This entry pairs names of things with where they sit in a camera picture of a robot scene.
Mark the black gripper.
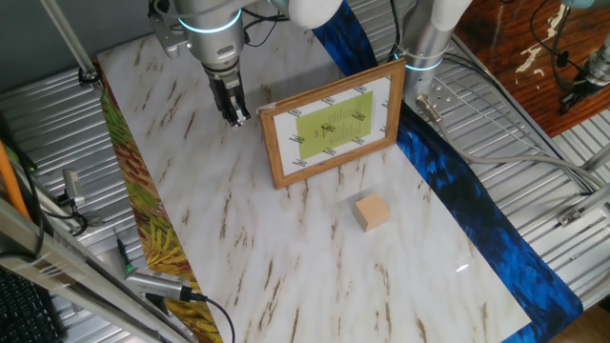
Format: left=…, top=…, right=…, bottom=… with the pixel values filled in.
left=206, top=70, right=253, bottom=130

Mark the aluminium frame beam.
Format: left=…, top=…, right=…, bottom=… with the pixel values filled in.
left=0, top=197, right=192, bottom=343

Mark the slanted aluminium pole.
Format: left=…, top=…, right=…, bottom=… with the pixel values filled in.
left=40, top=0, right=101, bottom=86

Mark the yellow green painted cloth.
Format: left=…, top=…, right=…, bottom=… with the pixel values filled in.
left=97, top=61, right=225, bottom=343

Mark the black device cable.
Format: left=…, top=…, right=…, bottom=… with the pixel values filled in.
left=528, top=0, right=585, bottom=94

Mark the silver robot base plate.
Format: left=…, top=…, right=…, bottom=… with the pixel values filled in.
left=404, top=71, right=461, bottom=111

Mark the grey black device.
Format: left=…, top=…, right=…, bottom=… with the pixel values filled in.
left=558, top=35, right=610, bottom=115

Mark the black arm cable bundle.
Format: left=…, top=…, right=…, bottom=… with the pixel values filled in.
left=240, top=7, right=290, bottom=49

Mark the blue painted cloth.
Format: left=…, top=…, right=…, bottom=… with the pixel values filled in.
left=312, top=0, right=585, bottom=343

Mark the thick grey robot cable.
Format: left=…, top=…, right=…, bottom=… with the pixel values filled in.
left=415, top=93, right=610, bottom=192

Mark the dark brown wooden table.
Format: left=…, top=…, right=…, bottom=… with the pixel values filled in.
left=452, top=0, right=610, bottom=139

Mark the black keyboard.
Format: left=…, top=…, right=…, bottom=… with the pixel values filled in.
left=0, top=266, right=66, bottom=343

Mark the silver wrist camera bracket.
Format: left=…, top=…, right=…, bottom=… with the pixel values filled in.
left=148, top=0, right=192, bottom=59

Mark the wooden picture frame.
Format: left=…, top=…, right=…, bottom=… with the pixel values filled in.
left=257, top=57, right=407, bottom=191

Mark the orange pole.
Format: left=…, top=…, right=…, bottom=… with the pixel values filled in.
left=0, top=140, right=31, bottom=220

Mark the light wooden cube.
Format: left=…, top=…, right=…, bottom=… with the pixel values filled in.
left=353, top=192, right=392, bottom=233

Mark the aluminium profile rail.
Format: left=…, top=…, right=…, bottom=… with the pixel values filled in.
left=556, top=183, right=610, bottom=228

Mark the white marble pattern mat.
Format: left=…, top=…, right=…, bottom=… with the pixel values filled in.
left=96, top=2, right=533, bottom=343

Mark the green black screwdriver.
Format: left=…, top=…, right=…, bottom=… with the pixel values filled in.
left=115, top=236, right=135, bottom=275

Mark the silver ribbed camera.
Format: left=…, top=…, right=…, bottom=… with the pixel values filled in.
left=124, top=267, right=194, bottom=302

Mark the black camera bracket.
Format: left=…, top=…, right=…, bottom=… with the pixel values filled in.
left=144, top=292, right=172, bottom=316

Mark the black camera cable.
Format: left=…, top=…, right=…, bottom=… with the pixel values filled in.
left=190, top=290, right=237, bottom=343

